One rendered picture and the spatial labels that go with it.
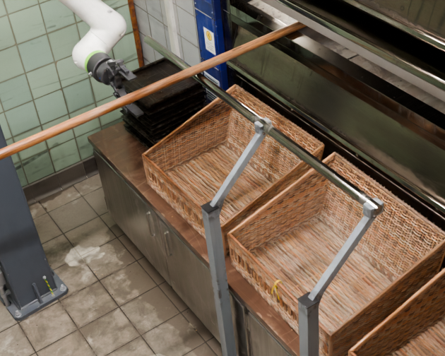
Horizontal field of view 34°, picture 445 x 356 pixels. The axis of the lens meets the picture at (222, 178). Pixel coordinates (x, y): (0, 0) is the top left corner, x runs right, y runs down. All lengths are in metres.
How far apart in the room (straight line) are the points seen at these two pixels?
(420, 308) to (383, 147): 0.52
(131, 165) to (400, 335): 1.37
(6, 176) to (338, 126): 1.31
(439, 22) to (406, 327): 0.90
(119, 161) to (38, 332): 0.83
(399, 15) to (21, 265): 1.94
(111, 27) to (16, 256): 1.14
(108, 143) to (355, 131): 1.22
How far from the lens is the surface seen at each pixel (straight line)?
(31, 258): 3.27
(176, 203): 2.79
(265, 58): 2.81
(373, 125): 2.43
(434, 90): 1.92
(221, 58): 2.49
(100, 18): 2.59
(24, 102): 3.69
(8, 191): 3.03
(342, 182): 1.98
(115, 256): 3.54
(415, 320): 2.31
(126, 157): 3.14
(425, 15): 2.06
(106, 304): 3.34
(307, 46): 2.57
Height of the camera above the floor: 2.45
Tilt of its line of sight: 39 degrees down
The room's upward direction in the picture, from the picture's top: 7 degrees counter-clockwise
